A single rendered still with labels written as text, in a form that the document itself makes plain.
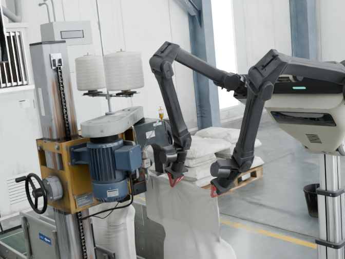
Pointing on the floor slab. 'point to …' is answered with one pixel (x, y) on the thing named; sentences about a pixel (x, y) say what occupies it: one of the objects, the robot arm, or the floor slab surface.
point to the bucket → (311, 199)
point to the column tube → (50, 102)
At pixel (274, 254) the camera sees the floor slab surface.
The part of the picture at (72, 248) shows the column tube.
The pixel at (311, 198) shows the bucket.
